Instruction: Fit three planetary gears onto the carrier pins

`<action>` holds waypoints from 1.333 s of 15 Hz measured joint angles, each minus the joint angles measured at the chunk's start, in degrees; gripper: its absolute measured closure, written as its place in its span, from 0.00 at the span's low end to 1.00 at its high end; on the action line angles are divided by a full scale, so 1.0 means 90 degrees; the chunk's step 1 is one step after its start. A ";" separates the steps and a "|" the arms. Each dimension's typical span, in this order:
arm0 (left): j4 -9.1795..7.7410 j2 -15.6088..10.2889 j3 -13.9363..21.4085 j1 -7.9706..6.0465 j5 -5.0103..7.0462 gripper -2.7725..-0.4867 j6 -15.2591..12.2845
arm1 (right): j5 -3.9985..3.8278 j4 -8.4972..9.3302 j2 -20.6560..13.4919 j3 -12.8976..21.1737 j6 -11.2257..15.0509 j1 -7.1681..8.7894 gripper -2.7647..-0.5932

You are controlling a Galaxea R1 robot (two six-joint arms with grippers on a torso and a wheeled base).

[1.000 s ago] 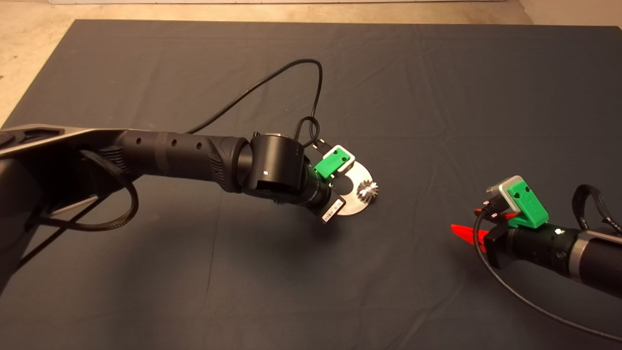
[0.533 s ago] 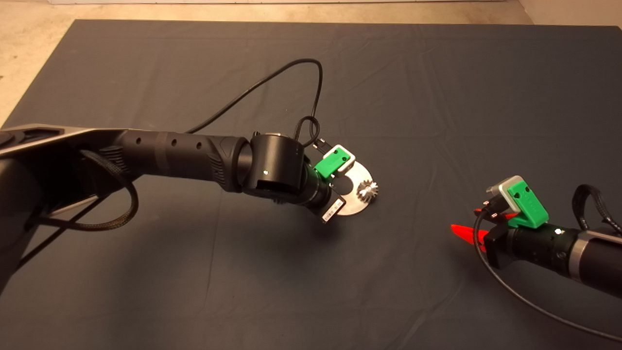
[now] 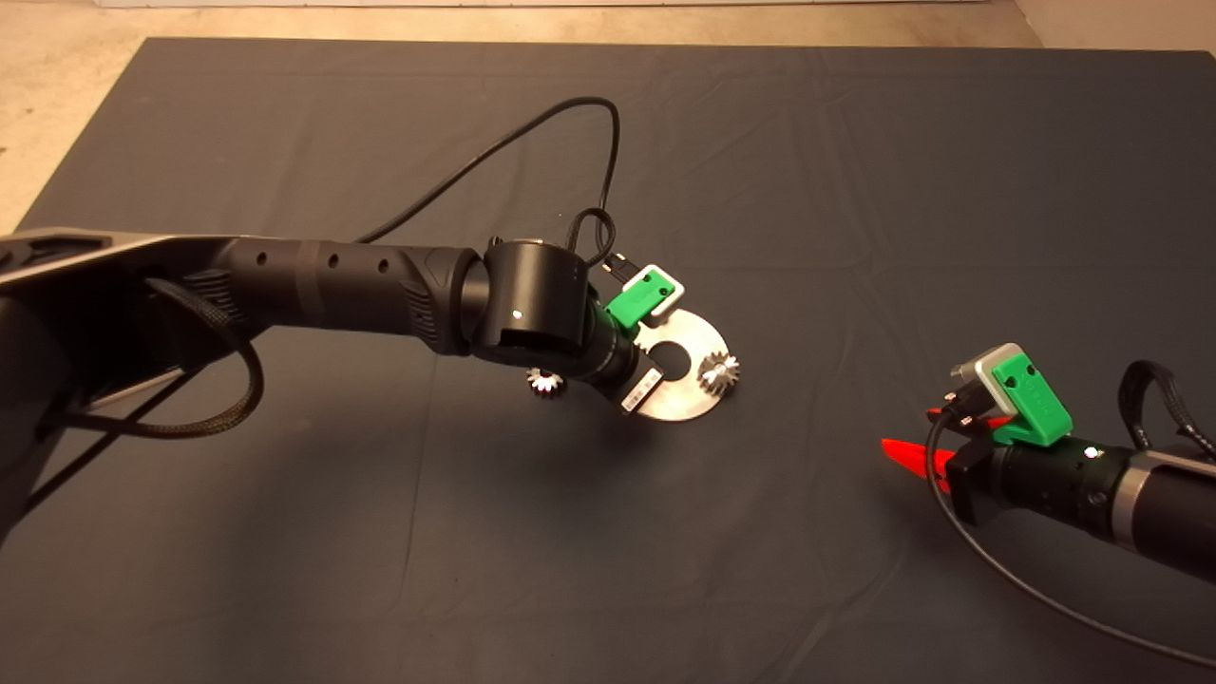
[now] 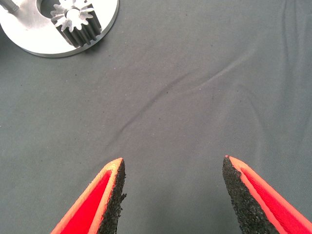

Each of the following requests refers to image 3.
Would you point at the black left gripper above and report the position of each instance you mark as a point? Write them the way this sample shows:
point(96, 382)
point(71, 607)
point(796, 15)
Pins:
point(622, 366)

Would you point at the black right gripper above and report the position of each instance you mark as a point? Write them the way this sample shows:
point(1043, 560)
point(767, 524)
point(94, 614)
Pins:
point(1045, 484)

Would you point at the round metal carrier plate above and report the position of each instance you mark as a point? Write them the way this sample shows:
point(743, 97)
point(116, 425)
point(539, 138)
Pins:
point(693, 404)

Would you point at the small steel planetary gear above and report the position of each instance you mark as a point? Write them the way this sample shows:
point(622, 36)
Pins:
point(556, 389)
point(717, 375)

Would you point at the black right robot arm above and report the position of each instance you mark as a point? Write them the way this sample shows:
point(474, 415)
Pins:
point(1178, 518)

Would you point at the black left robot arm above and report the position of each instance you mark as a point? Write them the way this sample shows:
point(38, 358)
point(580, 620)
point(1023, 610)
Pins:
point(332, 280)

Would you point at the braided black harness loop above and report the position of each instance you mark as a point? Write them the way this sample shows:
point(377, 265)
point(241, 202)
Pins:
point(258, 380)

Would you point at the dark grey table cloth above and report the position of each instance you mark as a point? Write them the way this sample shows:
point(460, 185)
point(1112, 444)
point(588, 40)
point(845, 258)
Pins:
point(285, 142)

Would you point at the green left camera mount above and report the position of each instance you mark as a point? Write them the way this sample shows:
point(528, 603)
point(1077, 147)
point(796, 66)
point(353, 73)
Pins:
point(638, 296)

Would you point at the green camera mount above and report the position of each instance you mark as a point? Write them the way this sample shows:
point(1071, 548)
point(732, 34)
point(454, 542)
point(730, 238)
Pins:
point(638, 296)
point(1031, 399)

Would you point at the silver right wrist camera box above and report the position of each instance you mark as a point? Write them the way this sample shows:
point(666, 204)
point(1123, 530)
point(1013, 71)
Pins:
point(978, 370)

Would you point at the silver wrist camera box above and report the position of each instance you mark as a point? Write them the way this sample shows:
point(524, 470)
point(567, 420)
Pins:
point(678, 288)
point(978, 370)

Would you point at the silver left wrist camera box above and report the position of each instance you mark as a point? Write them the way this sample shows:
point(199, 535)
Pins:
point(678, 288)

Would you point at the green right camera mount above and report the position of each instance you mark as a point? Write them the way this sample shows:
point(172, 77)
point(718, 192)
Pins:
point(1031, 399)

